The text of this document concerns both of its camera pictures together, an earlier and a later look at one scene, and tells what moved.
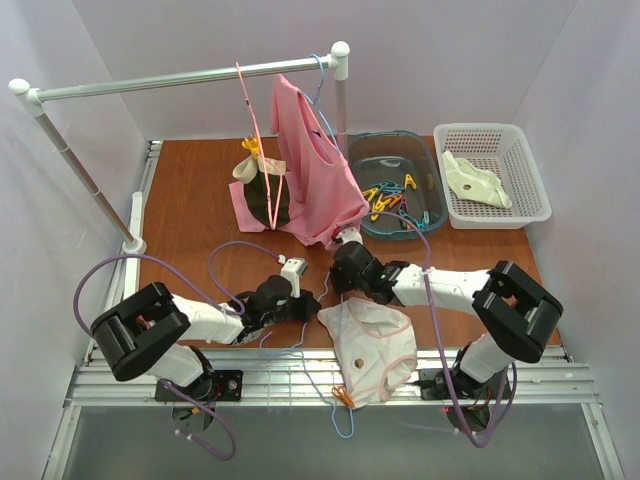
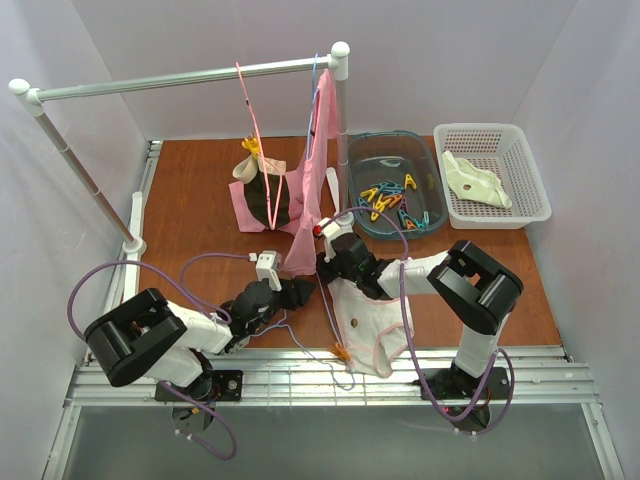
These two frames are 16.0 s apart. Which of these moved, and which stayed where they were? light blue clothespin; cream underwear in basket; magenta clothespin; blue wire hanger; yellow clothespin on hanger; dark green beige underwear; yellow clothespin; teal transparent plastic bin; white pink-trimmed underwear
Moved: blue wire hanger; white pink-trimmed underwear
Stayed: light blue clothespin; cream underwear in basket; dark green beige underwear; yellow clothespin; yellow clothespin on hanger; magenta clothespin; teal transparent plastic bin
